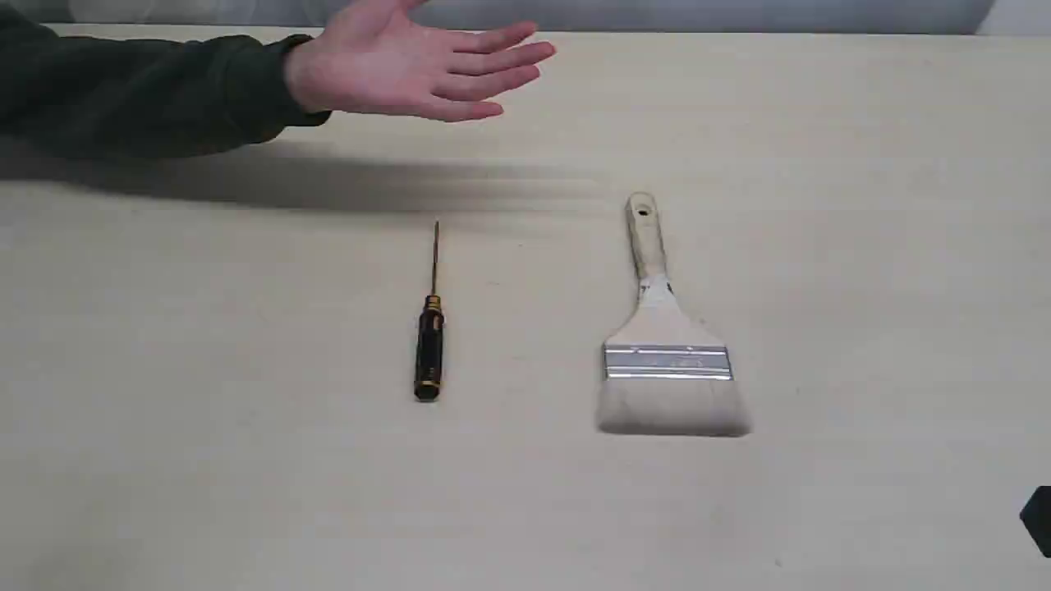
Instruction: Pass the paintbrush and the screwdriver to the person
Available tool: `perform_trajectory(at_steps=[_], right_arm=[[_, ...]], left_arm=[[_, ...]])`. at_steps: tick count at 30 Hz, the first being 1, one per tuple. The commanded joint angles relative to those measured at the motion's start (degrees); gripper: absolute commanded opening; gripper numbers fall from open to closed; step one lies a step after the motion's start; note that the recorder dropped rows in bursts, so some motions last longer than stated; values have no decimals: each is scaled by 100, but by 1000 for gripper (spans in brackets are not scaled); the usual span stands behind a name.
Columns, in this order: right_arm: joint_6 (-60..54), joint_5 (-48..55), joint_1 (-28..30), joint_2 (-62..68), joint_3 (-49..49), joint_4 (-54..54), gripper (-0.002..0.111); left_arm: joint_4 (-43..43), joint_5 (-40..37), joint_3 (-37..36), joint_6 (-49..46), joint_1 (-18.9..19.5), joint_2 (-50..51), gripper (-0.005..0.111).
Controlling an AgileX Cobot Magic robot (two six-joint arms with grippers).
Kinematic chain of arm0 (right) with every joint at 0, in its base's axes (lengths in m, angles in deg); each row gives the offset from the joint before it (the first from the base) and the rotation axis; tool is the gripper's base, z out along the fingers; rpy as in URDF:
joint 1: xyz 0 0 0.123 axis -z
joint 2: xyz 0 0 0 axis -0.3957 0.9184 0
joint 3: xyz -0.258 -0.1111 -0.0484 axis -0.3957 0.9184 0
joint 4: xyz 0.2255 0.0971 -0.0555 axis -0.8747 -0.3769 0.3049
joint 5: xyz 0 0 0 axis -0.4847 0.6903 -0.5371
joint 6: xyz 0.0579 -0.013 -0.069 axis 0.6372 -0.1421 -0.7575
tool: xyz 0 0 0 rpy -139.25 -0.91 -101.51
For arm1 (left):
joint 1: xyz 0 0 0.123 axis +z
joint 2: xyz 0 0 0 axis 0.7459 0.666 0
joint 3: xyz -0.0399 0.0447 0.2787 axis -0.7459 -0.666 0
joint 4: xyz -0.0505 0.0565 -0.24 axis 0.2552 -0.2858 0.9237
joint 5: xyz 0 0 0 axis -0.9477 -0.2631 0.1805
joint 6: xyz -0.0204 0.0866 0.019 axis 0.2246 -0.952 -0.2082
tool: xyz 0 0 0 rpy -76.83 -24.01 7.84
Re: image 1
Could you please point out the wide white paint brush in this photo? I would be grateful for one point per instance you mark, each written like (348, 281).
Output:
(664, 372)

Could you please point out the open bare human hand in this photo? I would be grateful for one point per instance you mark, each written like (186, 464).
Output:
(373, 58)

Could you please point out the black and gold screwdriver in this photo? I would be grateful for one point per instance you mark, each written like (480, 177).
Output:
(429, 350)

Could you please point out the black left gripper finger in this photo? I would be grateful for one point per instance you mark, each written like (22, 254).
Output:
(1035, 515)

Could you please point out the forearm in dark green sleeve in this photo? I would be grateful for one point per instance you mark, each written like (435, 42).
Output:
(87, 97)

